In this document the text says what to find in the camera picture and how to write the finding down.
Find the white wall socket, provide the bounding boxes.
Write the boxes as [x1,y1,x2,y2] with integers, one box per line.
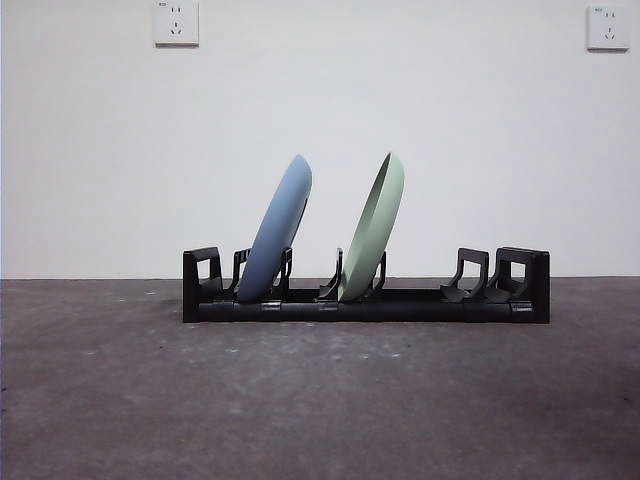
[586,5,631,52]
[153,0,200,49]

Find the black plastic plate rack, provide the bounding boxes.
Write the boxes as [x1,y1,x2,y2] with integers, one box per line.
[182,246,553,325]

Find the blue round plate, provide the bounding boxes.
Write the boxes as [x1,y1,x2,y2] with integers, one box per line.
[235,153,314,304]

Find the green round plate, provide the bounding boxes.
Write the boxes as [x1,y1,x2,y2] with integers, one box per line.
[338,152,406,303]

